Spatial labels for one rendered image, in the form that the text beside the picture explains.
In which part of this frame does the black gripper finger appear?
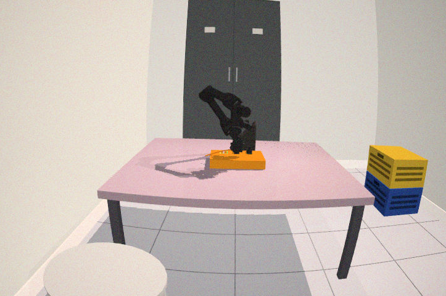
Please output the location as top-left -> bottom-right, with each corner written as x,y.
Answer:
231,133 -> 240,144

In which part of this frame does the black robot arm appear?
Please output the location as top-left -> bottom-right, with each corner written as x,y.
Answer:
199,85 -> 252,136

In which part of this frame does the orange flat rectangular slab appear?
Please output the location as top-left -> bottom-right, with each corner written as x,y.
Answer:
210,146 -> 266,170

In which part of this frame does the dark grey micro servo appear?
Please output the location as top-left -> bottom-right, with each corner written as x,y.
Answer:
206,138 -> 245,156

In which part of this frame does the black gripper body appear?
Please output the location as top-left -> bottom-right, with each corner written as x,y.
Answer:
229,115 -> 242,133

